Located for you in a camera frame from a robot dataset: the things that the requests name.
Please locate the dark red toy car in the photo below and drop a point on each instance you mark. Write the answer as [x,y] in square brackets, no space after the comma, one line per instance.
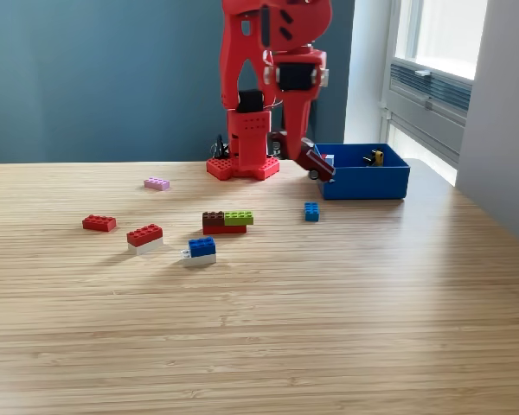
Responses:
[315,164]

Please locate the red and white brick stack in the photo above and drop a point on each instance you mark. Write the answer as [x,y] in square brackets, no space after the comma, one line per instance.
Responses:
[329,159]
[145,238]

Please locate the small yellow toy digger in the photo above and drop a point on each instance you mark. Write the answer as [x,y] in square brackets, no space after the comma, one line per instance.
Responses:
[373,157]

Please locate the blue and white brick stack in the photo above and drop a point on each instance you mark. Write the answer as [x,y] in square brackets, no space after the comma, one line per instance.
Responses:
[201,251]

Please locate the blue plastic bin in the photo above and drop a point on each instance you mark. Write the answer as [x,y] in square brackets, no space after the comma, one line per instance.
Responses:
[367,183]

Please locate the small blue building brick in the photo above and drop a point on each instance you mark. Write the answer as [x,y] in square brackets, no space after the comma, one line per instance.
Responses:
[312,212]

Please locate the brown green red brick stack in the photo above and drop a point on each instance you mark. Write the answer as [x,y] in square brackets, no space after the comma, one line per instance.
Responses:
[225,222]

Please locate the grey window vent grille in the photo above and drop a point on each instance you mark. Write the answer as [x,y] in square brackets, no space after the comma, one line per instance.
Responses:
[432,88]

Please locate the pink flat building brick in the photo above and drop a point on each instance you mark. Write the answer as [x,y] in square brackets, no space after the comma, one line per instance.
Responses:
[157,183]

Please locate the red building brick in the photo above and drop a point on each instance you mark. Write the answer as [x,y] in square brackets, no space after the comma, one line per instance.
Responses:
[98,223]

